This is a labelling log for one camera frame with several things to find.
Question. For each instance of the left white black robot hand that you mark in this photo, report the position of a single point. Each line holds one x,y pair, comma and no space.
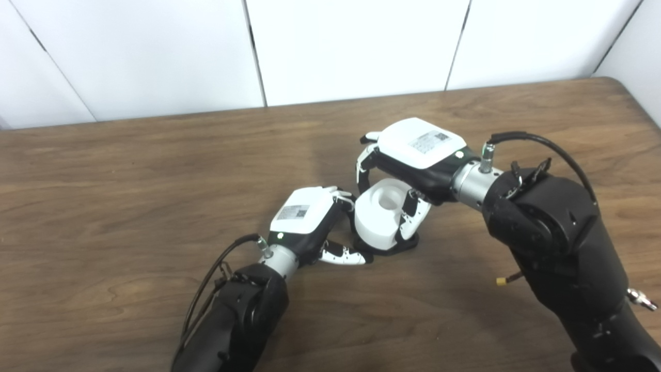
302,214

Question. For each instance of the round white plastic piece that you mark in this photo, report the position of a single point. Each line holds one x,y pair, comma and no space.
377,219

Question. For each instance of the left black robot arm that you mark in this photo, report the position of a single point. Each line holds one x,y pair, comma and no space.
235,320

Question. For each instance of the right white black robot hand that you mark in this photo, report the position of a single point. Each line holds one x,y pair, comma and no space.
421,144

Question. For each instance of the black flanged holder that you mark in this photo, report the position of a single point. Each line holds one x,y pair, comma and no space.
405,246

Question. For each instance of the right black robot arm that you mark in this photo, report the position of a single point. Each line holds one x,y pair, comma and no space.
568,253

